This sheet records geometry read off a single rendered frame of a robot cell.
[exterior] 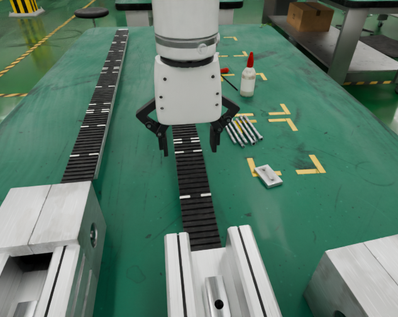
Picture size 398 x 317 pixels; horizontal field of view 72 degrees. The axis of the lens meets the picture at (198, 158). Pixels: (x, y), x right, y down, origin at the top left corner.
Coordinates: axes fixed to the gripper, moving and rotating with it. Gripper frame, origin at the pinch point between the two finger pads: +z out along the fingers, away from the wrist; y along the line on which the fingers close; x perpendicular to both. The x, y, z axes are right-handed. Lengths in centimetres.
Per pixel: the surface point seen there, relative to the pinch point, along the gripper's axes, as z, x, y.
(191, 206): 4.4, 10.3, 0.9
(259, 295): -2.3, 27.7, -3.4
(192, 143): 2.8, -4.1, -0.9
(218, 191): 6.2, 6.0, -4.3
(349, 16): 18, -174, -142
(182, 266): -2.3, 23.8, 3.4
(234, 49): 6, -70, -26
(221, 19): 20, -185, -45
